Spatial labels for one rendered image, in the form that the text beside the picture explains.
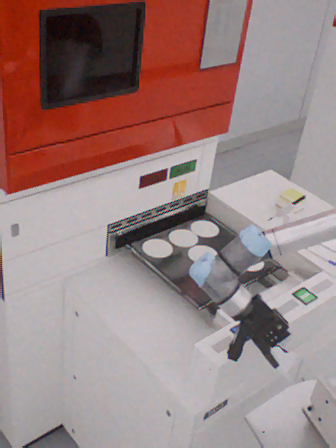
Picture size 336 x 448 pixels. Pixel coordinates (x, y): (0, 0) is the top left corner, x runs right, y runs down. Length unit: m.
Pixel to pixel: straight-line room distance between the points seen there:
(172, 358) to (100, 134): 0.65
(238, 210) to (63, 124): 0.79
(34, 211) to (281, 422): 0.87
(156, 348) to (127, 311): 0.17
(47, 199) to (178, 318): 0.53
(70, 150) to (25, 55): 0.30
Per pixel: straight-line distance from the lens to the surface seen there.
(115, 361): 1.77
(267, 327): 1.37
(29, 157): 1.49
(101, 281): 1.86
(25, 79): 1.40
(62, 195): 1.67
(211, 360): 1.48
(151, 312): 1.77
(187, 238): 1.95
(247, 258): 1.33
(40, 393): 2.19
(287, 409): 1.61
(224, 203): 2.06
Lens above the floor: 2.03
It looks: 34 degrees down
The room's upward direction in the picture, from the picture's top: 8 degrees clockwise
